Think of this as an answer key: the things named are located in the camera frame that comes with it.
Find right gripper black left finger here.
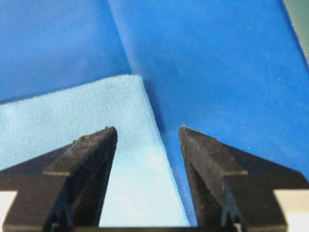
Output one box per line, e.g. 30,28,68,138
0,127,118,232

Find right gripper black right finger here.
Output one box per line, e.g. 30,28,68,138
179,127,309,232

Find light blue towel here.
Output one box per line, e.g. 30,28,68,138
0,75,189,231

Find dark blue table cloth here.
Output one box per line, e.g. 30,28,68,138
0,0,309,226

